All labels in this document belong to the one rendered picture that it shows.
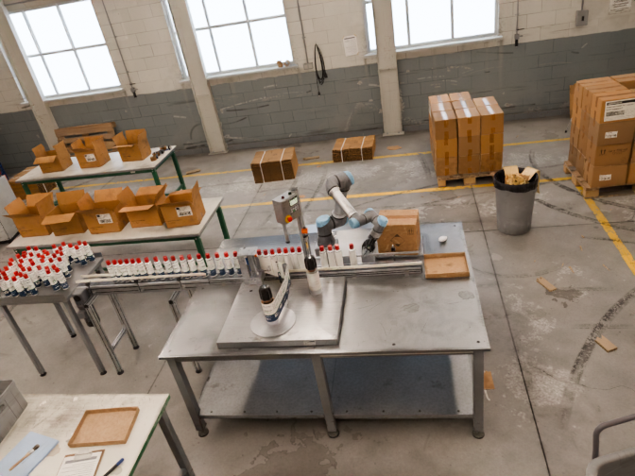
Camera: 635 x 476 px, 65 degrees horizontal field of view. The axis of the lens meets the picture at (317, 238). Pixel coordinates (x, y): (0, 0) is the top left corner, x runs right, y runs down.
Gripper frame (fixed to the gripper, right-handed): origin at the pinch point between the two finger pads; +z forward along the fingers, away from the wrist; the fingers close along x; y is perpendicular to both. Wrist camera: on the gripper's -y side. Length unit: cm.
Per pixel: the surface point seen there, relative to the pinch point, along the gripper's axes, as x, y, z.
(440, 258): 56, -11, -15
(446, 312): 55, 51, -14
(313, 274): -31.7, 32.2, 9.7
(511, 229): 166, -172, 10
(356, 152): 5, -424, 95
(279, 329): -41, 68, 34
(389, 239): 15.9, -17.3, -10.5
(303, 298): -31, 36, 30
